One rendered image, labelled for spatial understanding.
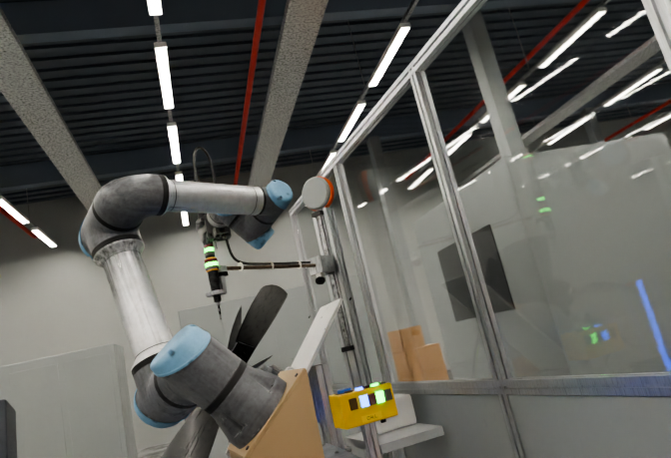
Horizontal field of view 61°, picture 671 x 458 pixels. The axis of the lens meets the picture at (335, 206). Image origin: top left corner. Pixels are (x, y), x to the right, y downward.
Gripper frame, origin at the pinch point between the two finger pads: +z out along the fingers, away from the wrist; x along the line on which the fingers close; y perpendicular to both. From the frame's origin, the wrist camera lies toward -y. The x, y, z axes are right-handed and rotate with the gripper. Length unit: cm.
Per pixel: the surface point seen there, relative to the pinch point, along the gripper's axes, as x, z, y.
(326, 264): 51, 43, 13
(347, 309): 58, 47, 33
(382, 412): 33, -30, 67
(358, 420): 25, -30, 67
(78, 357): -103, 726, -19
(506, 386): 70, -34, 68
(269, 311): 17.0, 14.6, 29.7
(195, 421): -13, 17, 59
